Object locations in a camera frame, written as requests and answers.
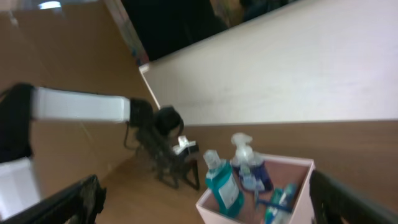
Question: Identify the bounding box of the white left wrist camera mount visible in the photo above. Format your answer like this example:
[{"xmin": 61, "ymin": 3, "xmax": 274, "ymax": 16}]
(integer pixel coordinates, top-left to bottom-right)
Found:
[{"xmin": 172, "ymin": 136, "xmax": 199, "ymax": 156}]

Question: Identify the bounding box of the teal toothpaste tube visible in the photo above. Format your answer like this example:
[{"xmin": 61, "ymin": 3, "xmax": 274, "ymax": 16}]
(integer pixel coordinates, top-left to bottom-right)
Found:
[{"xmin": 264, "ymin": 188, "xmax": 284, "ymax": 224}]

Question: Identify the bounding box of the blue razor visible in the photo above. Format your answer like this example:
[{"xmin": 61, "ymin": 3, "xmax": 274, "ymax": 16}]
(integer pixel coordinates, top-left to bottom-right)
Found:
[{"xmin": 254, "ymin": 192, "xmax": 285, "ymax": 210}]

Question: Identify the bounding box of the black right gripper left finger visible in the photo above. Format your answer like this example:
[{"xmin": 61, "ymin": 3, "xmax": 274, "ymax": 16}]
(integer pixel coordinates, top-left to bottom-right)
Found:
[{"xmin": 1, "ymin": 175, "xmax": 106, "ymax": 224}]

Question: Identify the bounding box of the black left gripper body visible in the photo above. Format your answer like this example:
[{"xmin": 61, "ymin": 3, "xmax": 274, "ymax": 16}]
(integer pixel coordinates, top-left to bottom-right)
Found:
[{"xmin": 135, "ymin": 126, "xmax": 200, "ymax": 191}]

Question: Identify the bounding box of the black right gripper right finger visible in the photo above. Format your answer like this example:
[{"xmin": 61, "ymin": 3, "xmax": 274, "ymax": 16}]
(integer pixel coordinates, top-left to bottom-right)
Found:
[{"xmin": 310, "ymin": 170, "xmax": 397, "ymax": 224}]

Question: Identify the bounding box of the purple foam soap pump bottle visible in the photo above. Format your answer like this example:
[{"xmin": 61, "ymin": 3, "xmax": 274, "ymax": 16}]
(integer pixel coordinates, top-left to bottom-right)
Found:
[{"xmin": 231, "ymin": 133, "xmax": 274, "ymax": 193}]

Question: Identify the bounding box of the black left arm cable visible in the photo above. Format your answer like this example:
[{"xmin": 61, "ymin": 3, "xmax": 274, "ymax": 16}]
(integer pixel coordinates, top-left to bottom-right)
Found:
[{"xmin": 123, "ymin": 121, "xmax": 141, "ymax": 151}]

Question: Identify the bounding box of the blue toothbrush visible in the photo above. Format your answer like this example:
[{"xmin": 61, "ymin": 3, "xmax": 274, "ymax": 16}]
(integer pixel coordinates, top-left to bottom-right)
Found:
[{"xmin": 271, "ymin": 184, "xmax": 297, "ymax": 224}]

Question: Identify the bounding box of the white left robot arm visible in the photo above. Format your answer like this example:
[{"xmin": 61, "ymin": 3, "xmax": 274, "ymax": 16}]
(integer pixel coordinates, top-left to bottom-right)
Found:
[{"xmin": 1, "ymin": 83, "xmax": 200, "ymax": 223}]

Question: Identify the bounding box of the white cardboard box pink inside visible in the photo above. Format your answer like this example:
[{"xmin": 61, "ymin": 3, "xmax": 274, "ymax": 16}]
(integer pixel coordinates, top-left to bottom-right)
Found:
[{"xmin": 196, "ymin": 154, "xmax": 315, "ymax": 224}]

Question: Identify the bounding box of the blue mouthwash bottle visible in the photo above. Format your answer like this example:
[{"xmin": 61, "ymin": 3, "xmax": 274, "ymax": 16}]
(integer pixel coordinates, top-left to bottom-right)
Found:
[{"xmin": 203, "ymin": 150, "xmax": 244, "ymax": 218}]

